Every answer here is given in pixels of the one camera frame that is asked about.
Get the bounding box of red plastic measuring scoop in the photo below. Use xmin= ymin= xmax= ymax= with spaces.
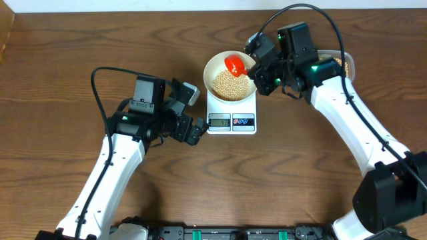
xmin=224 ymin=54 xmax=247 ymax=77

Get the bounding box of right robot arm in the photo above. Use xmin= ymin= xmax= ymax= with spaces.
xmin=245 ymin=22 xmax=426 ymax=239

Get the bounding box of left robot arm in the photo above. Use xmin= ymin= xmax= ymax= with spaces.
xmin=35 ymin=75 xmax=207 ymax=240

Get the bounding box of white digital kitchen scale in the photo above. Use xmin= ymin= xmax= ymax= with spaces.
xmin=207 ymin=93 xmax=257 ymax=135

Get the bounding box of soybeans pile in bowl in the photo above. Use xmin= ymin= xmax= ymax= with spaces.
xmin=212 ymin=70 xmax=249 ymax=101

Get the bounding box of white round bowl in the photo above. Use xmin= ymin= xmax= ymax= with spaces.
xmin=203 ymin=51 xmax=257 ymax=99

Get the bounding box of clear plastic container of soybeans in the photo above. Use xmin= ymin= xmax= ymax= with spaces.
xmin=318 ymin=50 xmax=356 ymax=82

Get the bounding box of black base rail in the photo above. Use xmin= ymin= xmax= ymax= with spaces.
xmin=108 ymin=216 xmax=337 ymax=240

